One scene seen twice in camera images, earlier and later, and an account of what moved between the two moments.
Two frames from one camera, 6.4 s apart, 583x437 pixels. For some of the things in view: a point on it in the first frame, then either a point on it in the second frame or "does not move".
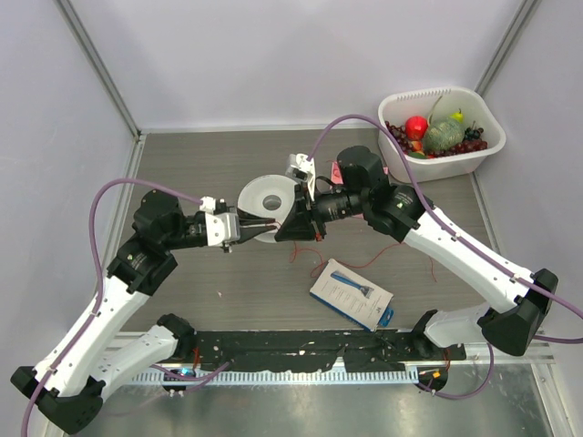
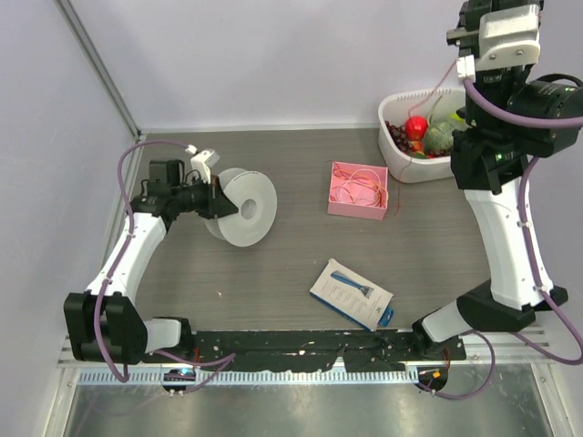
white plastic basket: x=434 y=104 does not move
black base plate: x=360 y=350 does not move
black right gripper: x=297 y=225 -> x=468 y=28
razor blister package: x=354 y=296 does not move
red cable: x=351 y=266 -> x=415 y=106
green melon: x=443 y=135 does not move
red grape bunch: x=461 y=147 does not move
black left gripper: x=247 y=218 -> x=222 y=205
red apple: x=415 y=127 does not move
